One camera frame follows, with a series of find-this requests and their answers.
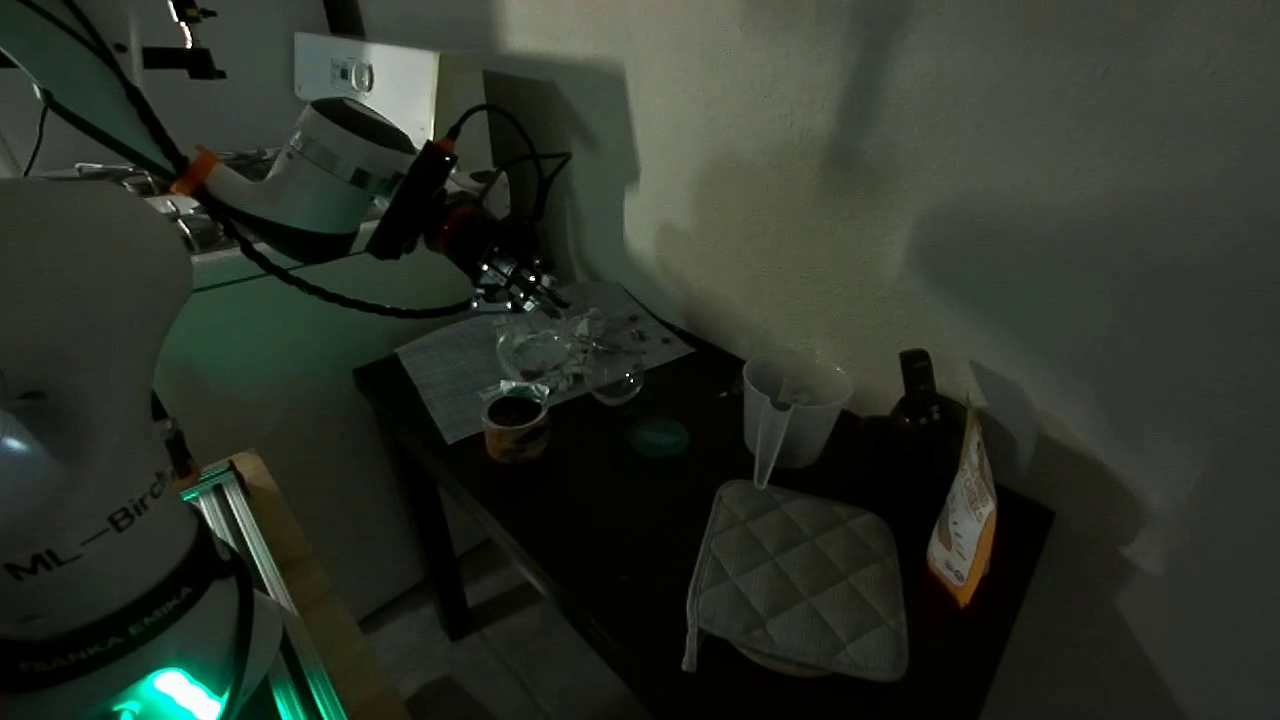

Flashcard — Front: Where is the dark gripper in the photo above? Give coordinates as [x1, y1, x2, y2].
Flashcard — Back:
[438, 183, 569, 320]

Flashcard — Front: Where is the clear plastic food container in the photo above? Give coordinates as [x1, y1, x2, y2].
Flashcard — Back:
[492, 306, 591, 390]

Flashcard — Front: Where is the brown cup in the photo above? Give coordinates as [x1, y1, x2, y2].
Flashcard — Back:
[479, 388, 554, 469]

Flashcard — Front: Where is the small clear round lid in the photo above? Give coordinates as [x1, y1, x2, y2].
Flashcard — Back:
[588, 363, 650, 408]

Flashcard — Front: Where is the green round lid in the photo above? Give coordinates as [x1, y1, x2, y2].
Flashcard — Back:
[625, 416, 698, 459]

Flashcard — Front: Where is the black table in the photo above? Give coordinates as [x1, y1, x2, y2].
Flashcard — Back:
[350, 311, 1062, 720]

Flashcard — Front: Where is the white cup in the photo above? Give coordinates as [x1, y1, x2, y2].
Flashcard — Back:
[736, 349, 858, 473]

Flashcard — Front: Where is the wooden board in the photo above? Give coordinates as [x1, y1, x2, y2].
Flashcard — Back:
[228, 449, 411, 720]

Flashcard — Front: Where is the grey quilted pot holder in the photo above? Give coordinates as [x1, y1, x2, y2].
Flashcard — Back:
[676, 476, 914, 688]

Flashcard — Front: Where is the dark glass bottle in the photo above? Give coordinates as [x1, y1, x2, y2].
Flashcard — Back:
[888, 343, 954, 462]

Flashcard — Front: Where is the orange white snack packet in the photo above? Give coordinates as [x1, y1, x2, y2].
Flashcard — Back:
[921, 402, 1005, 612]

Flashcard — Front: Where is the black cable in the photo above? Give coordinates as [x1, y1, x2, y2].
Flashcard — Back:
[11, 0, 479, 324]
[443, 100, 575, 265]

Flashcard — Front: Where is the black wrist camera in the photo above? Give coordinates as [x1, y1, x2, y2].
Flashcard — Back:
[366, 136, 461, 265]

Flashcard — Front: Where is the white wall box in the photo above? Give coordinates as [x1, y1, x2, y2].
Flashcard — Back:
[290, 27, 443, 110]

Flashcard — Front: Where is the aluminium frame rail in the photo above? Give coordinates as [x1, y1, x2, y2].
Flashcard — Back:
[178, 450, 354, 720]

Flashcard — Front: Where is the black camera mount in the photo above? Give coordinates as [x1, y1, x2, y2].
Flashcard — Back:
[138, 0, 231, 84]

